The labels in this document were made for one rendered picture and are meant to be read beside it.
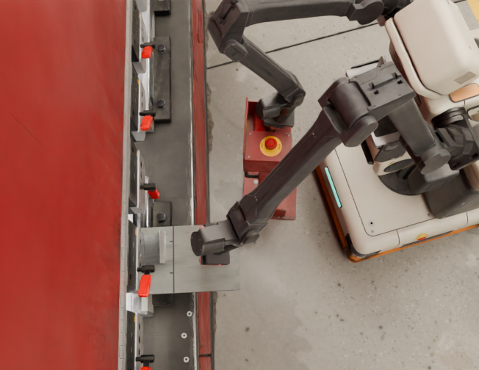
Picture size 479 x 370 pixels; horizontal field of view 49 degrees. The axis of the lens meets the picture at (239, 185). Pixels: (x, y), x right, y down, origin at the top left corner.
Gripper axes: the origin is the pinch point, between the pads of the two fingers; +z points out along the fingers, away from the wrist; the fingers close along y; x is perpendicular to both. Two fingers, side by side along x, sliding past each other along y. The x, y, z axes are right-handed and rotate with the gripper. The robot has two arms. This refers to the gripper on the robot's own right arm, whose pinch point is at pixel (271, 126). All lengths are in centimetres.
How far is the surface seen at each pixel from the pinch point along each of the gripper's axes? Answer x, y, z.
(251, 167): 14.5, 5.6, 3.3
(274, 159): 14.1, 0.0, -5.0
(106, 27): 15, 53, -64
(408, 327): 58, -81, 56
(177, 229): 44, 31, -19
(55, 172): 55, 55, -86
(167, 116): 6.3, 36.4, -8.8
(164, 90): -2.5, 37.9, -8.7
